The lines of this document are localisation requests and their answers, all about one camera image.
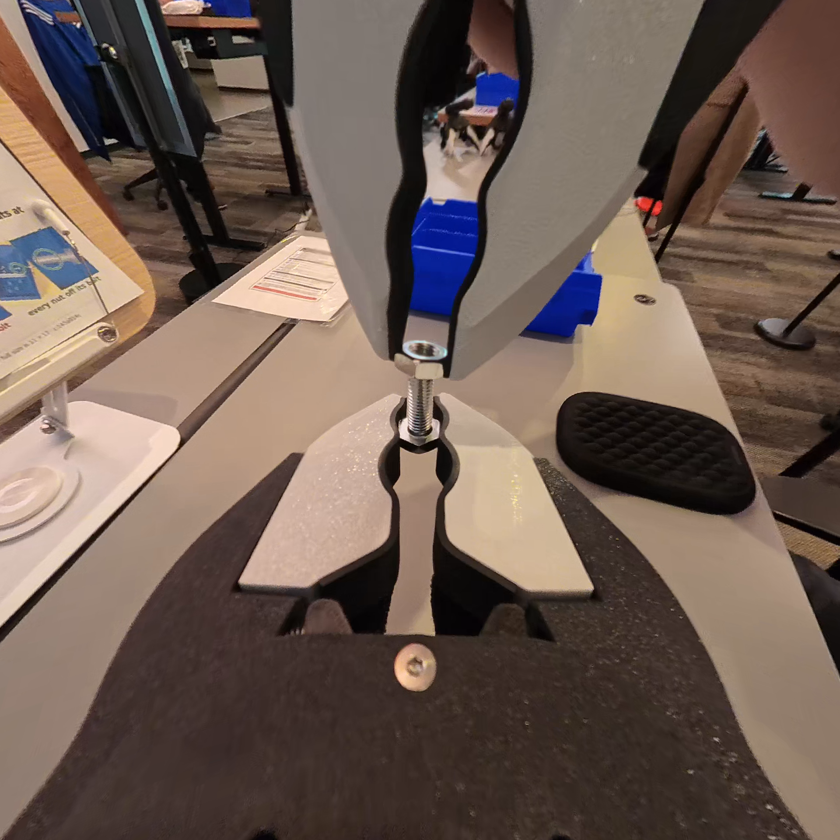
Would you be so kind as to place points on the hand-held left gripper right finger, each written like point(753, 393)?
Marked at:
point(512, 518)

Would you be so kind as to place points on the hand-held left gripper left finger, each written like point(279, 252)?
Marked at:
point(328, 518)

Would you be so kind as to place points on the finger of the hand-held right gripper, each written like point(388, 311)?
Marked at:
point(590, 98)
point(341, 98)

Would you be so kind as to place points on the steel hex bolt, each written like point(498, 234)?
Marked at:
point(420, 407)

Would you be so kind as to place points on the steel hex nut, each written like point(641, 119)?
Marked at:
point(420, 371)

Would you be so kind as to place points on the person's right forearm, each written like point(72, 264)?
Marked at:
point(800, 79)

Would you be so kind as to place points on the brown wooden panel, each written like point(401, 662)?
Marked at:
point(709, 151)

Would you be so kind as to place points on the black textured wrist pad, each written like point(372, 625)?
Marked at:
point(656, 453)

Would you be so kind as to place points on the paper sheet in plastic sleeve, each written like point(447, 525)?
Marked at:
point(282, 282)

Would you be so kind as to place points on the black office chair base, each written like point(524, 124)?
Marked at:
point(157, 180)

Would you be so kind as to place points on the blue plastic bin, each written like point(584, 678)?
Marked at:
point(558, 302)

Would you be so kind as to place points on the rounded wooden board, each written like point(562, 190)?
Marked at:
point(79, 184)

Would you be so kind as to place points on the blue hanging garment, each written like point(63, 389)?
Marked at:
point(65, 65)

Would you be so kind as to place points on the black office chair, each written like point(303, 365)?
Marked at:
point(807, 499)

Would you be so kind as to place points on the colour printed instruction sheet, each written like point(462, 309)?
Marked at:
point(52, 295)

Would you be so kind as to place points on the black stanchion post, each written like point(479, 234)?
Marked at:
point(784, 334)

